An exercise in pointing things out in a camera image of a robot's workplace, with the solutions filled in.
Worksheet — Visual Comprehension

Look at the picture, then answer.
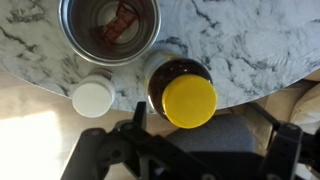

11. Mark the brown snack wrapper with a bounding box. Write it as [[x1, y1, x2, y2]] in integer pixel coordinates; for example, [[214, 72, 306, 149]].
[[99, 3, 139, 46]]

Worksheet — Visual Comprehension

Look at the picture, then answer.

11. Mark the brown bottle with yellow lid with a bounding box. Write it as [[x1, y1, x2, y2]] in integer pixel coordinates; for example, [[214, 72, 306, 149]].
[[143, 53, 219, 130]]

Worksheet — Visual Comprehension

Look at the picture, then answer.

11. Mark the white pill bottle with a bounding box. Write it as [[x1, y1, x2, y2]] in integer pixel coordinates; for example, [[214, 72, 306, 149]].
[[71, 68, 117, 119]]

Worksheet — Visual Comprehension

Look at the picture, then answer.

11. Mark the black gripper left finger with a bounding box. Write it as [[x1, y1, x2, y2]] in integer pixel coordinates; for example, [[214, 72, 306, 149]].
[[61, 101, 214, 180]]

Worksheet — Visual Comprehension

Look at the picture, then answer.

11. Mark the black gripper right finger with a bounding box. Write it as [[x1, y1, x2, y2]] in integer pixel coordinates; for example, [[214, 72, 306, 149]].
[[248, 101, 320, 180]]

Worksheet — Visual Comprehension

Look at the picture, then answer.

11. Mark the cream sofa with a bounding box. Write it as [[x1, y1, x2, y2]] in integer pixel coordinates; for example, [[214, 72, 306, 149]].
[[289, 83, 320, 135]]

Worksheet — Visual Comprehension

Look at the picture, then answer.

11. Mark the steel tumbler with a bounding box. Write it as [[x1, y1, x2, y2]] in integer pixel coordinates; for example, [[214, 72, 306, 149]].
[[58, 0, 162, 67]]

